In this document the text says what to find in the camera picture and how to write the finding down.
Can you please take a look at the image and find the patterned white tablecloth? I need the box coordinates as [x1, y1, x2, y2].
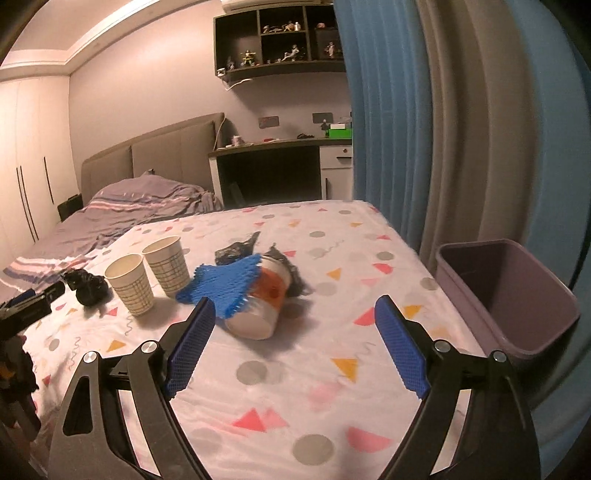
[18, 199, 490, 480]

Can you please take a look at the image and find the orange paper cup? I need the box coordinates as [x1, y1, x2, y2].
[224, 257, 293, 341]

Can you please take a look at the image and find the padded grey headboard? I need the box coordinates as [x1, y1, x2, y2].
[81, 112, 225, 204]

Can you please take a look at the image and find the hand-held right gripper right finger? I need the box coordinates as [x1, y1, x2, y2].
[374, 295, 541, 480]

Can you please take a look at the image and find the grey striped blanket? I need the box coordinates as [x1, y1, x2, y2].
[0, 174, 225, 296]

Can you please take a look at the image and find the white wardrobe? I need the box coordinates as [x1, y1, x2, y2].
[0, 76, 84, 259]

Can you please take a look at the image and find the purple plastic bin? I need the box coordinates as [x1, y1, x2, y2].
[435, 239, 581, 361]

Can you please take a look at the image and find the dark desk with white drawers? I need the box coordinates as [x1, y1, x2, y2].
[208, 138, 355, 208]

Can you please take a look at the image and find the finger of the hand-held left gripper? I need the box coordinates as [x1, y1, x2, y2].
[0, 281, 66, 320]

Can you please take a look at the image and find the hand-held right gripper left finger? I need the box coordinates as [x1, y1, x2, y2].
[48, 296, 217, 480]

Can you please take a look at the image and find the black plastic bag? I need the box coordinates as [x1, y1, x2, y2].
[61, 270, 110, 306]

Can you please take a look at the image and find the dark wall shelf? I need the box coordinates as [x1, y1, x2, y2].
[213, 2, 347, 81]

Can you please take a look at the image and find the grid-patterned paper cup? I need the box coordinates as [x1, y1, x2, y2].
[142, 235, 191, 297]
[104, 253, 154, 317]

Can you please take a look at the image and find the blue foam fruit net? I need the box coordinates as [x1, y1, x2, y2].
[175, 255, 263, 320]

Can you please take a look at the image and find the group of shelf figurines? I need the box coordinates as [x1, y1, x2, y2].
[224, 21, 340, 70]

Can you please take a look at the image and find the blue and grey curtain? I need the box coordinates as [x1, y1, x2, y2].
[332, 0, 591, 416]

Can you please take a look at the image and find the dark nightstand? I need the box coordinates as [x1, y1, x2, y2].
[58, 194, 84, 222]

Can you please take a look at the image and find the black snack wrapper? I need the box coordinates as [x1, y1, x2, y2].
[215, 232, 262, 266]
[263, 246, 311, 298]

